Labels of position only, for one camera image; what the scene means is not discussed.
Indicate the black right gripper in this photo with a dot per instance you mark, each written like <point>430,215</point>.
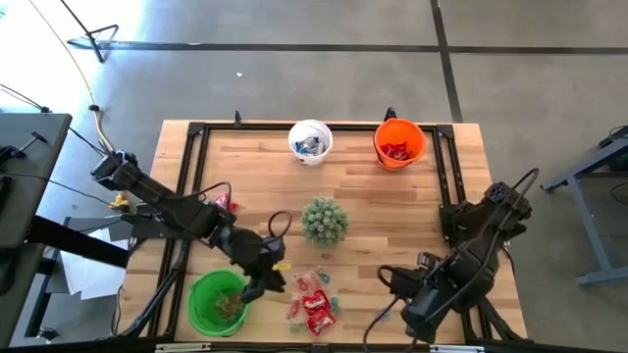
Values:
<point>400,282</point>

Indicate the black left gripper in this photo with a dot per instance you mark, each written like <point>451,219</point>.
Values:
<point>245,260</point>

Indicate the green plastic bucket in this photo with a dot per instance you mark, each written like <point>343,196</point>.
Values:
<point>201,299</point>

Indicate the red Skittles candy pack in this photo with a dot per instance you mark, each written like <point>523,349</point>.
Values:
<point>223,200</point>
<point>401,146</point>
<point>403,156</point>
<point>320,322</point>
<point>390,149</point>
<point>315,301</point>

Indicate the blue white candy bar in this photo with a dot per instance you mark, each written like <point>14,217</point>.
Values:
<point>299,147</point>
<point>320,145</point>
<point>310,148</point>

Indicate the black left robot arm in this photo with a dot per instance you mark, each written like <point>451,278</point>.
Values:
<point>162,201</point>

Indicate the clear wrapped pink candy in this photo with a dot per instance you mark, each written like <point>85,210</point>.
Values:
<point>312,280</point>

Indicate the green succulent in grey pot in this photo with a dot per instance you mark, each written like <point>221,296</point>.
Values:
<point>321,223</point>

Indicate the orange plastic pumpkin bucket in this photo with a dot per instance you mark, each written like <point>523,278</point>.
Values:
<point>407,132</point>

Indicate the white plastic bucket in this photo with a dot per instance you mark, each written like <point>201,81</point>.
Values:
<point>321,130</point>

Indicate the black table clamp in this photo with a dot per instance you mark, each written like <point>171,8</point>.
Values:
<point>238,117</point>
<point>390,113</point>

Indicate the white paper sheets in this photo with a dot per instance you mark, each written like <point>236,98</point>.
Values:
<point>88,279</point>

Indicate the dark grey desk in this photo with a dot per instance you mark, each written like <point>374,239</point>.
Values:
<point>34,162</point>

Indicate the thin black rod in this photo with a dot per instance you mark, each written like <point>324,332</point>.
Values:
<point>45,109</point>

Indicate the black clamp tool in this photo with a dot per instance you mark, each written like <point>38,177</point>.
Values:
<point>10,154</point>

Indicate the black tripod stand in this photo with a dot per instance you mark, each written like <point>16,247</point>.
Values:
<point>81,29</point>

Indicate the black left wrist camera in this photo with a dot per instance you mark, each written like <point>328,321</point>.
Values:
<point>270,252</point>

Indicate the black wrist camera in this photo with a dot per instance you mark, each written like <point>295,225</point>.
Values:
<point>270,252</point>
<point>429,261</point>

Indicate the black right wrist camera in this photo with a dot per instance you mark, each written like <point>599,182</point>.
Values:
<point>429,261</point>

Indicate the silver metal bracket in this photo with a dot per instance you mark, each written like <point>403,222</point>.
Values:
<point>182,347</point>
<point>456,349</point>

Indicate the blue grey table frame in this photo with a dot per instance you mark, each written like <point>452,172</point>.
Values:
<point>589,228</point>

